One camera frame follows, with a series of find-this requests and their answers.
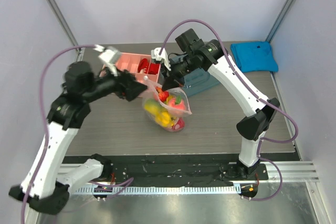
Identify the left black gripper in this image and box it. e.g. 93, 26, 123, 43
83, 62, 148, 103

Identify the red strawberry toy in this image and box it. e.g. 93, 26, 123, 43
156, 87, 170, 102

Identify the pink peach toy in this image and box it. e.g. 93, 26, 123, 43
167, 95, 186, 116

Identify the clear pink zip top bag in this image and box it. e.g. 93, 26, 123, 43
142, 76, 192, 132

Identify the yellow bell pepper toy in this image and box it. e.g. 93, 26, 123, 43
155, 111, 174, 127

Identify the green lime toy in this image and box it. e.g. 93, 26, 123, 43
143, 99, 162, 115

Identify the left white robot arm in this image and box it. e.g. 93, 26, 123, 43
8, 61, 147, 215

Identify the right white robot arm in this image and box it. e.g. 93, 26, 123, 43
152, 29, 280, 179

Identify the red fabric item right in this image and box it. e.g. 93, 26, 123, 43
147, 63, 161, 75

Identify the red fabric item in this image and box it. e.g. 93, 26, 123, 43
147, 63, 161, 75
138, 58, 150, 73

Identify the pink divided organizer box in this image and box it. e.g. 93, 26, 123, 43
115, 52, 159, 83

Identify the red fabric item left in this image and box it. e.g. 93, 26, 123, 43
138, 58, 150, 73

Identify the teal plastic fruit tray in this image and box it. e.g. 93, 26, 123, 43
182, 68, 220, 97

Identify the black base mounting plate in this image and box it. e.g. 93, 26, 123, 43
62, 155, 268, 183

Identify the folded blue cloth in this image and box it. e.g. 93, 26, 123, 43
230, 41, 278, 73

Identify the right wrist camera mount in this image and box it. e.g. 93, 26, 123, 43
151, 48, 171, 71

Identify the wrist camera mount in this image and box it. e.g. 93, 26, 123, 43
94, 45, 122, 77
151, 48, 171, 71

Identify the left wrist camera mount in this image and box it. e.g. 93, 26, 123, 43
94, 45, 122, 77

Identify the white slotted cable duct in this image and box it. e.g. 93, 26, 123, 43
73, 184, 241, 196

